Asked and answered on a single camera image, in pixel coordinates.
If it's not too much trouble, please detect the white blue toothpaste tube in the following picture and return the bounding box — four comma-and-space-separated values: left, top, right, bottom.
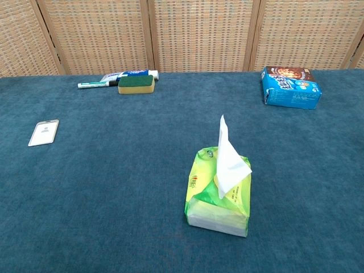
100, 69, 159, 82

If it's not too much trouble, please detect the green yellow tissue pack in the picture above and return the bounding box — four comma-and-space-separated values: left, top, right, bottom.
184, 146, 252, 238

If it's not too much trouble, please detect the yellow sponge with green pad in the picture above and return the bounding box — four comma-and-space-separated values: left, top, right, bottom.
117, 75, 156, 95

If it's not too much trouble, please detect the white card badge holder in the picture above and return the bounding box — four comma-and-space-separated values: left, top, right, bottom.
27, 119, 60, 147

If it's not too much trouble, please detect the blue carpet table cover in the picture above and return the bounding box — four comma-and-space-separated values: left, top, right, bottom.
0, 68, 364, 273

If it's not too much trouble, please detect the white green marker pen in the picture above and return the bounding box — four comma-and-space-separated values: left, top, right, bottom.
77, 80, 119, 89

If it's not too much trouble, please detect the blue snack box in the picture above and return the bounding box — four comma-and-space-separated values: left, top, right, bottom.
260, 66, 323, 110

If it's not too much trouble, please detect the white tissue sheet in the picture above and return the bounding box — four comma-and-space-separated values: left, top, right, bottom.
216, 114, 253, 200

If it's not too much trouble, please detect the woven folding screen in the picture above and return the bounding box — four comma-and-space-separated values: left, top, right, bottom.
0, 0, 364, 78

